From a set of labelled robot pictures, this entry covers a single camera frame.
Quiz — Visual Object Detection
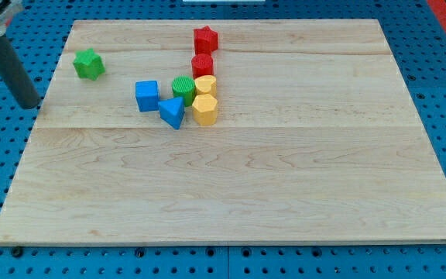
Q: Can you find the red star block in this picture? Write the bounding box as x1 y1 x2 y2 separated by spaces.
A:
193 26 218 54

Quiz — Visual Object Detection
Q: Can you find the green cylinder block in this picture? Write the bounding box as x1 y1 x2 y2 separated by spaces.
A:
171 76 195 107

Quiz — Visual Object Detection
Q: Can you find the yellow heart block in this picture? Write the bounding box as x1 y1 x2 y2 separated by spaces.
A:
194 75 217 97

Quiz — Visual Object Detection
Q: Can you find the red cylinder block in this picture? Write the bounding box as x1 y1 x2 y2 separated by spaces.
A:
191 53 214 78

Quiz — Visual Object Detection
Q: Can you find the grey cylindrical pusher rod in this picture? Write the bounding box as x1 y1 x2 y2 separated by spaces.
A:
0 35 40 109

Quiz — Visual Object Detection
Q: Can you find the blue triangle block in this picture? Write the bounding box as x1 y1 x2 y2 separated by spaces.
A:
158 97 185 129

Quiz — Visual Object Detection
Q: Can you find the blue cube block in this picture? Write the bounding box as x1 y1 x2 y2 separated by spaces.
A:
135 81 160 112

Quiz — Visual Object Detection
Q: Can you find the yellow hexagon block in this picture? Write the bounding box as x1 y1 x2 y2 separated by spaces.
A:
192 94 218 126

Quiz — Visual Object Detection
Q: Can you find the green star block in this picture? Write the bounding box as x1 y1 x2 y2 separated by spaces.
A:
73 48 105 81

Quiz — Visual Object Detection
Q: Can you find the wooden board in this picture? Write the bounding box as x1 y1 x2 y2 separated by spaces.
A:
0 19 446 246

